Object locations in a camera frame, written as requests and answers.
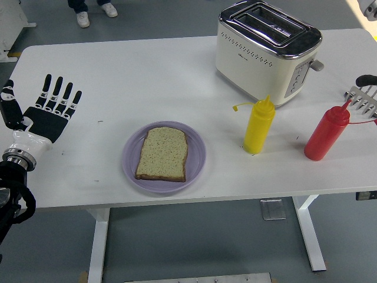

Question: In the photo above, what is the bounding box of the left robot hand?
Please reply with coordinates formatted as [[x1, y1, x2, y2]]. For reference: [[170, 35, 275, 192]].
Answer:
[[0, 74, 83, 162]]

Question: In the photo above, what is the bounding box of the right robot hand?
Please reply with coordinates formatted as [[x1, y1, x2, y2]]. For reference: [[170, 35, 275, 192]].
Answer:
[[355, 0, 377, 87]]

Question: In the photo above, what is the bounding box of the cream and chrome toaster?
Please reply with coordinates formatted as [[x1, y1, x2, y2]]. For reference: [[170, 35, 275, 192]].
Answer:
[[214, 1, 325, 108]]

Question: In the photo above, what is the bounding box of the slice of bread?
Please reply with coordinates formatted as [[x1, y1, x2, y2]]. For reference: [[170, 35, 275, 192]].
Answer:
[[134, 127, 189, 183]]

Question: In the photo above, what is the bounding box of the purple round plate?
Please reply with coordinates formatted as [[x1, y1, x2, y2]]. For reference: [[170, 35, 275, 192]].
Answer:
[[121, 120, 207, 195]]

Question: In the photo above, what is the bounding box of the white machine housing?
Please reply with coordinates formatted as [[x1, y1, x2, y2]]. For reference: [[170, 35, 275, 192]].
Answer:
[[0, 0, 37, 63]]

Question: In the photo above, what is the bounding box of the small silver floor plate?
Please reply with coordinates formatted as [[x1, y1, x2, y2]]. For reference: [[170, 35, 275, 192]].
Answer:
[[260, 199, 286, 221]]

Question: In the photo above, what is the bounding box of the long silver metal plate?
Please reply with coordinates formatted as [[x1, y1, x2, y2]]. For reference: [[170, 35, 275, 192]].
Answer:
[[123, 272, 273, 283]]

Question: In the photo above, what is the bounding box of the silver metal toast rack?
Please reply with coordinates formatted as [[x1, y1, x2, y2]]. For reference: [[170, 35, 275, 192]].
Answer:
[[343, 84, 377, 116]]

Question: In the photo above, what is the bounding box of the red squeeze bottle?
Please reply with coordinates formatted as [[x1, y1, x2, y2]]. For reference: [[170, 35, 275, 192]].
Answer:
[[304, 99, 377, 162]]

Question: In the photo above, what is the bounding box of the black table control box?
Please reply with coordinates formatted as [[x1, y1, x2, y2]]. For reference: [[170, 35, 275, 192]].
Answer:
[[355, 191, 377, 202]]

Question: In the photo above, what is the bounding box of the yellow squeeze bottle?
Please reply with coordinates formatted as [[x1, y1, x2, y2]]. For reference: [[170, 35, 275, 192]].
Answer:
[[232, 94, 276, 155]]

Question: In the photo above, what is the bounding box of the white table leg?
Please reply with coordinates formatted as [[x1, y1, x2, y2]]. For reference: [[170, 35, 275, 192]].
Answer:
[[86, 207, 111, 283], [292, 195, 328, 272]]

